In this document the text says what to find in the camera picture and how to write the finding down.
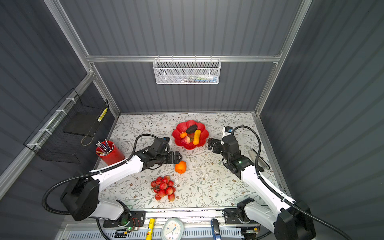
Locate red pencil cup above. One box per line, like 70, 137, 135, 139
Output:
96, 140, 125, 166

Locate black wire basket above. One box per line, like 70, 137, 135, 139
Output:
24, 89, 109, 164

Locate fake yellow corn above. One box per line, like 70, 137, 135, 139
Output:
193, 130, 201, 146

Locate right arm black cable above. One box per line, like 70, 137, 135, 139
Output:
232, 125, 353, 240

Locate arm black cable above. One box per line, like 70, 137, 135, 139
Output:
232, 125, 353, 240
41, 133, 160, 240

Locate white round clock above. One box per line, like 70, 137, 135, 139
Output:
161, 218, 185, 240

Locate small fake orange tangerine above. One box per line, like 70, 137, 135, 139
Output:
180, 132, 188, 139

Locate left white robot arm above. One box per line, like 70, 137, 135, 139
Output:
61, 137, 183, 224

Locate yellow marker in basket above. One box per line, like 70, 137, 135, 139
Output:
97, 108, 108, 122

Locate fake red peach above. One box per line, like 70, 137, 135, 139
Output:
181, 136, 191, 145

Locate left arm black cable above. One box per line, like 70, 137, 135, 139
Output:
41, 133, 160, 240

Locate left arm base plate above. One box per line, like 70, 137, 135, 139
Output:
103, 211, 146, 228

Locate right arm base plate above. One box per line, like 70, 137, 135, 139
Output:
222, 208, 260, 227

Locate grey metal strip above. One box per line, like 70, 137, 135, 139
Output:
248, 149, 271, 172

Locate white mesh wall basket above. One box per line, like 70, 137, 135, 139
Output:
153, 58, 222, 85

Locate red flower-shaped fruit bowl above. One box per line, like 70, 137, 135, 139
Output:
172, 120, 210, 150

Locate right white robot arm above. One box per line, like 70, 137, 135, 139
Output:
208, 127, 316, 240

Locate fake dark avocado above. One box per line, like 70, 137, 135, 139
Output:
186, 124, 198, 135

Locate floral table mat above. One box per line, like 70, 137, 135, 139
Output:
100, 113, 263, 209

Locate pens in white basket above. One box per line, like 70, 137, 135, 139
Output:
174, 75, 219, 84

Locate fake red grape bunch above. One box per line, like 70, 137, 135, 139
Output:
150, 176, 176, 202

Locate blue handled tool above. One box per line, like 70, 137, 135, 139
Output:
211, 219, 222, 240

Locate yellow glue stick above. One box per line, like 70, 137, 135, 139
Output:
146, 218, 156, 240

